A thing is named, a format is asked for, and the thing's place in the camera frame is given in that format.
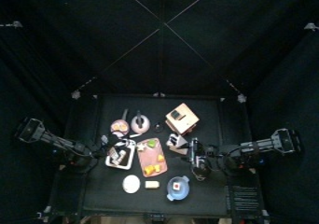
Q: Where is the white rectangular tray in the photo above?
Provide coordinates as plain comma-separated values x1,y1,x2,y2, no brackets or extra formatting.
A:
104,138,137,171

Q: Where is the blue toy bowl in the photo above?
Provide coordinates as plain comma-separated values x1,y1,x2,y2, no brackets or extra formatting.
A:
165,175,192,202

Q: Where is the white sushi roll piece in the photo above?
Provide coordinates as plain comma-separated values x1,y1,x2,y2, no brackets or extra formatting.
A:
116,150,127,166

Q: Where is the black printed label sticker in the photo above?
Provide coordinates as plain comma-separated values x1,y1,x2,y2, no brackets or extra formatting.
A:
229,184,261,214

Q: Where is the pink toy frying pan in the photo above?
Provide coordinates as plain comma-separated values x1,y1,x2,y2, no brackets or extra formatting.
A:
109,108,131,136

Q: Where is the white round plate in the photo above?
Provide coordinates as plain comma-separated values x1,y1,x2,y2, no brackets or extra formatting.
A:
121,175,141,194

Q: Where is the pink cutting board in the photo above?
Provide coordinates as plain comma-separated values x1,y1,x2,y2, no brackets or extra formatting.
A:
136,137,169,178

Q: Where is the pale yellow toy block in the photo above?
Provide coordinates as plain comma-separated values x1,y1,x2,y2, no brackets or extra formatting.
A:
144,180,160,189

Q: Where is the nigiri sushi piece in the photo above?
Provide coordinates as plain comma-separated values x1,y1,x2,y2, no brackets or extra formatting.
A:
108,147,120,160

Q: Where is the thin diagonal frame cord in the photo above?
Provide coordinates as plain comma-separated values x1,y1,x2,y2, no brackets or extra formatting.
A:
116,0,243,95
76,0,220,91

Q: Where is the wooden toy toaster box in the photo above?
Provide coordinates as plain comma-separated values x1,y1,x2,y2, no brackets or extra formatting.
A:
164,102,200,136

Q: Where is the wooden toy knife block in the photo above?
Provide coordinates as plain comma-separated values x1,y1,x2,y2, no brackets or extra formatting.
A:
165,133,191,156

